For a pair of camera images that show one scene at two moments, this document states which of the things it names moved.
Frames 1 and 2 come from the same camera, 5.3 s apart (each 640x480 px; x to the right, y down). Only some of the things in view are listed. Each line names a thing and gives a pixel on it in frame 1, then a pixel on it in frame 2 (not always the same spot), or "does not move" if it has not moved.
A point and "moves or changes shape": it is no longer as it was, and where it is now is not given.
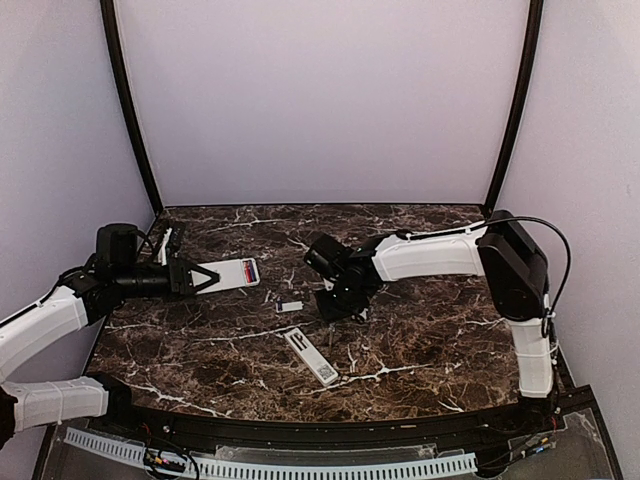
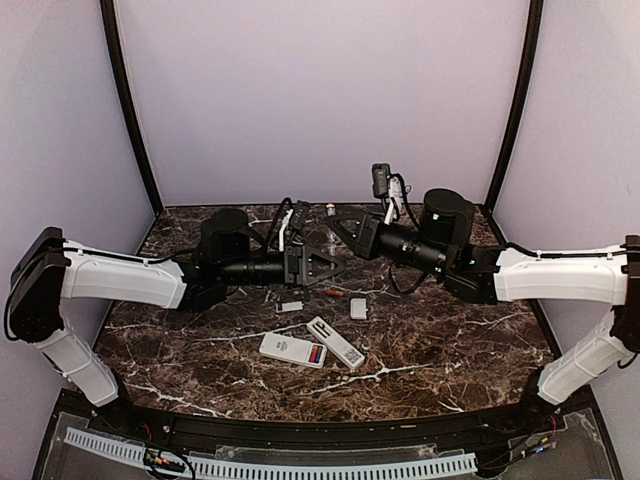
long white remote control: x=325 y=374 -> x=335 y=342
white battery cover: x=288 y=307 does not move
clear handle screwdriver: x=331 y=329 -> x=331 y=212
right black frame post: x=535 y=35 does not move
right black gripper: x=331 y=313 -> x=365 y=236
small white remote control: x=233 y=274 moves or changes shape
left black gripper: x=178 y=278 -> x=298 y=265
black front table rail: x=209 y=430 does not move
